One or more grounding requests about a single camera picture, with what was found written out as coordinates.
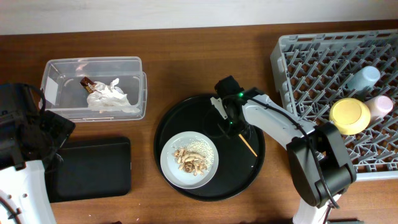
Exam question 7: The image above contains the wooden chopstick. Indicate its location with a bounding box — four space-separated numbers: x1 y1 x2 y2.
238 134 258 157

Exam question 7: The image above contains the food scraps and rice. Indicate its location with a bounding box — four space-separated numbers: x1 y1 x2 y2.
172 140 215 176

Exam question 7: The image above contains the grey plate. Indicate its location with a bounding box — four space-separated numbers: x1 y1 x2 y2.
160 131 219 189

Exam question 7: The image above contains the yellow bowl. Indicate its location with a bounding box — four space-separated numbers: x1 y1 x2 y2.
329 98 371 135

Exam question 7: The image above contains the white napkin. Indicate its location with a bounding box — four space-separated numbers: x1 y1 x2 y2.
86 78 141 113

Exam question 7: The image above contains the light blue cup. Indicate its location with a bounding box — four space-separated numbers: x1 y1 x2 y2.
347 66 381 92

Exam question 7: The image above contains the gold snack wrapper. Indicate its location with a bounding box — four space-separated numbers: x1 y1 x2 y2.
80 77 96 94

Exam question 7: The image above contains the pink cup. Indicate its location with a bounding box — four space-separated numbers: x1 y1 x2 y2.
364 95 394 121

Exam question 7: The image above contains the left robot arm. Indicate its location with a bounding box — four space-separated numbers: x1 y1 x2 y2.
1 83 75 223

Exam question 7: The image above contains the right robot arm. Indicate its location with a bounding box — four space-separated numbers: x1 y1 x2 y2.
213 76 356 223

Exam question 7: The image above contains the grey dishwasher rack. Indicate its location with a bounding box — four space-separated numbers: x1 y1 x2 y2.
271 30 397 181

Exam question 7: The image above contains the round black serving tray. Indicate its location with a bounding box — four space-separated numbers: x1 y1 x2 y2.
154 94 266 202

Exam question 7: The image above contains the black rectangular tray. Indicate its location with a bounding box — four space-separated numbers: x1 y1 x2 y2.
45 137 131 203

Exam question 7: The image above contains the clear plastic bin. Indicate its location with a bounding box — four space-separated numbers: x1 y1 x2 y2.
40 57 147 123

